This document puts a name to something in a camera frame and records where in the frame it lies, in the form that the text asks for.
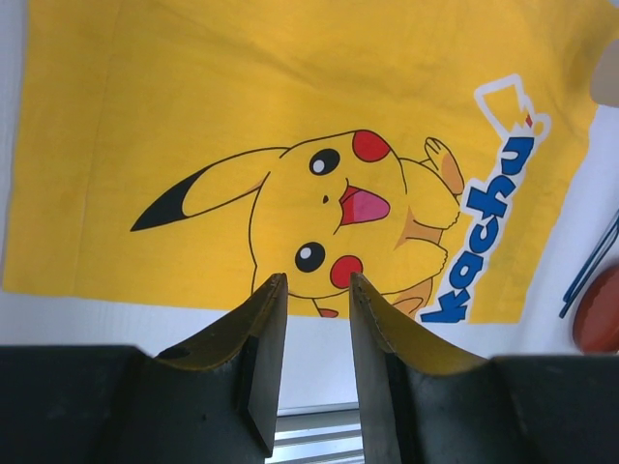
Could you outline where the red-brown round plate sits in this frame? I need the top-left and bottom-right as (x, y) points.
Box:
(573, 264), (619, 354)

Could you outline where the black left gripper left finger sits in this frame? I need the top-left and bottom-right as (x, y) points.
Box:
(110, 274), (287, 463)

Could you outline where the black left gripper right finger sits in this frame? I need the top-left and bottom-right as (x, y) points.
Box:
(349, 274), (527, 463)

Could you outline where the aluminium frame rail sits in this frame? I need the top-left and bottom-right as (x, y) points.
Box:
(265, 403), (365, 463)

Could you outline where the yellow Pikachu placemat cloth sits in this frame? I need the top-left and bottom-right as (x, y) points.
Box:
(3, 1), (618, 324)

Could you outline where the blue metal fork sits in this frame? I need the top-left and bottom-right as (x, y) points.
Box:
(563, 212), (618, 307)

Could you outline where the beige paper cup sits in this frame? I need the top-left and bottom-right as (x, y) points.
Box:
(590, 40), (619, 108)

